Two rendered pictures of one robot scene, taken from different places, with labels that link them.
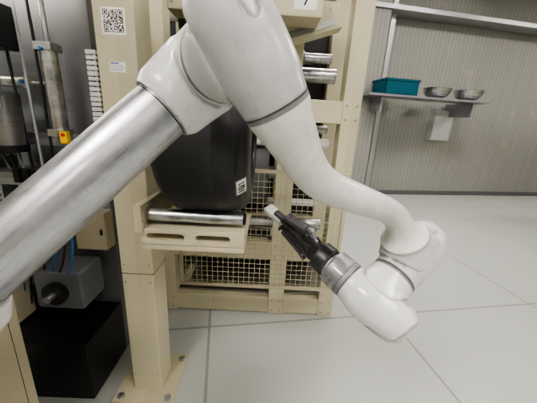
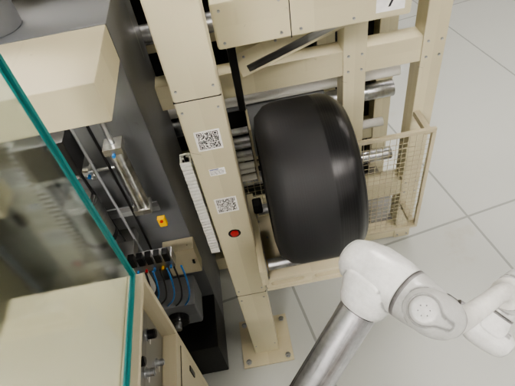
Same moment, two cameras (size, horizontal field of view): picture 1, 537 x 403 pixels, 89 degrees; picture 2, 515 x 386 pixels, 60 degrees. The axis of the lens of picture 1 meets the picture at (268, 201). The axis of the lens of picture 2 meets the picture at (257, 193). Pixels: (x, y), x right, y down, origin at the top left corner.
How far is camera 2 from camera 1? 117 cm
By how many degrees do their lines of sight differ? 30
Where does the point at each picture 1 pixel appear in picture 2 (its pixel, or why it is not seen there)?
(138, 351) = (257, 335)
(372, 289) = (486, 333)
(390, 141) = not seen: outside the picture
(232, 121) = (359, 224)
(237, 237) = not seen: hidden behind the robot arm
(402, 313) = (505, 345)
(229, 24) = (439, 336)
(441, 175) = not seen: outside the picture
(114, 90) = (216, 188)
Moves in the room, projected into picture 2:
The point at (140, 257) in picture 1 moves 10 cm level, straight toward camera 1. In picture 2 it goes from (253, 284) to (267, 300)
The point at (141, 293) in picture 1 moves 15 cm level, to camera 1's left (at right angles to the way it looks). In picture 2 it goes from (257, 303) to (224, 309)
